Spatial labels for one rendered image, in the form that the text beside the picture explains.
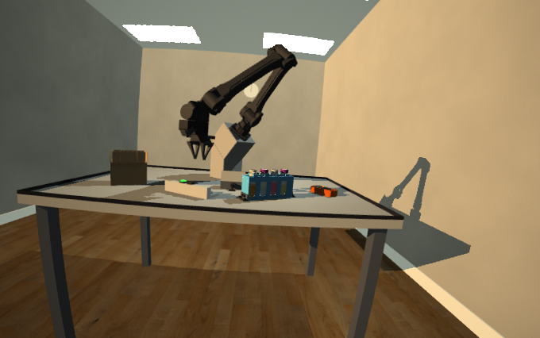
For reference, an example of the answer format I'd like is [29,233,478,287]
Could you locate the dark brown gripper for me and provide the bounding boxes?
[187,129,215,160]

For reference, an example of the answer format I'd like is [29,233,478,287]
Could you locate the black table edge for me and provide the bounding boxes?
[17,165,404,220]

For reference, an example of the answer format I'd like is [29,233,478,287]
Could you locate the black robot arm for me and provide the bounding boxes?
[179,44,298,141]

